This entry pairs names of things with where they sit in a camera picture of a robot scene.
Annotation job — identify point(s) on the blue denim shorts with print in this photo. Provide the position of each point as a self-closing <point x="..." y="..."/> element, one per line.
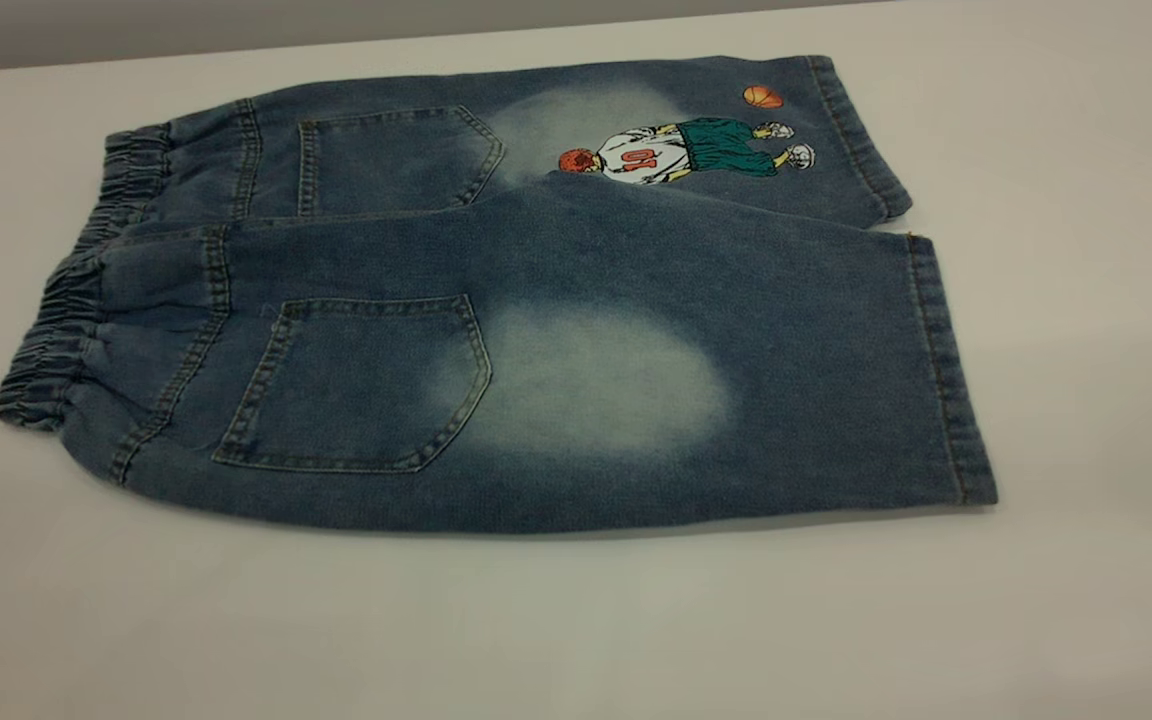
<point x="636" y="300"/>

